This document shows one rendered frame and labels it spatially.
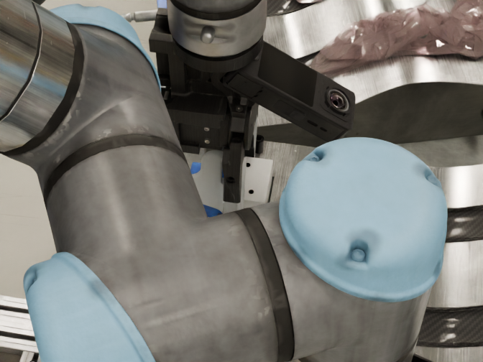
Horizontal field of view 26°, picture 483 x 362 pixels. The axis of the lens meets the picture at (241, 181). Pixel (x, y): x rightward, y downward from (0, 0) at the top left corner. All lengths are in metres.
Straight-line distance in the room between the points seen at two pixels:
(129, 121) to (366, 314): 0.15
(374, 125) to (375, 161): 0.63
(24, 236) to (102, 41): 1.53
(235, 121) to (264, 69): 0.05
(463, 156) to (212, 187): 0.34
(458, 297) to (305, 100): 0.23
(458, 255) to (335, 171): 0.50
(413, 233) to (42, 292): 0.16
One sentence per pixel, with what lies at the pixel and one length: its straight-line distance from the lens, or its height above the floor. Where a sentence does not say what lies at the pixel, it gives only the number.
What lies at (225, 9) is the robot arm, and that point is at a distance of 0.75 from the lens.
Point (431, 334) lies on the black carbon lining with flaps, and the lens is 0.92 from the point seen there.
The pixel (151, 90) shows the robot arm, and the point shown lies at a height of 1.27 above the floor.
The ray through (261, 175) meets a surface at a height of 0.92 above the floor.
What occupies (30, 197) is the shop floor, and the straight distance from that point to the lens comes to 2.12.
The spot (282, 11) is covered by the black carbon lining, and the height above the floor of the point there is 0.85.
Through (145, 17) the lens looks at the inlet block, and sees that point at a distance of 1.18.
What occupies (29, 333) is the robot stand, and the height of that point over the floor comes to 0.23.
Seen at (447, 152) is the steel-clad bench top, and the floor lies 0.80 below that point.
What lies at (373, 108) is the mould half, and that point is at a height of 0.86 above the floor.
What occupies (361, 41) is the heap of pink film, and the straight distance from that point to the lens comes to 1.09.
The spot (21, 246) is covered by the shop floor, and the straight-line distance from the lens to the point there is 2.06.
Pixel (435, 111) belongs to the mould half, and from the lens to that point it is 1.11.
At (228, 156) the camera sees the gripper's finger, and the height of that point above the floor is 1.00.
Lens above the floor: 1.67
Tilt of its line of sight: 53 degrees down
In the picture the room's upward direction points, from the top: straight up
